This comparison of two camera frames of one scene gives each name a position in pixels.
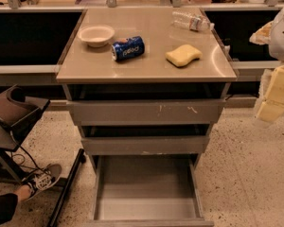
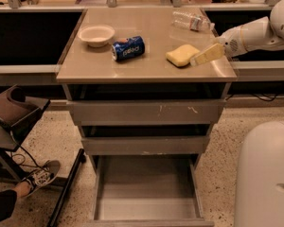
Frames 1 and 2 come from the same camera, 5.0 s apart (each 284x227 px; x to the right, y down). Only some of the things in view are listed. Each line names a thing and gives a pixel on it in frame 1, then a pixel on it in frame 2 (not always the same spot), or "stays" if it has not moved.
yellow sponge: x=183 y=55 stays
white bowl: x=96 y=35 stays
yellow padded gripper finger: x=279 y=94 to x=254 y=35
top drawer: x=146 y=113 stays
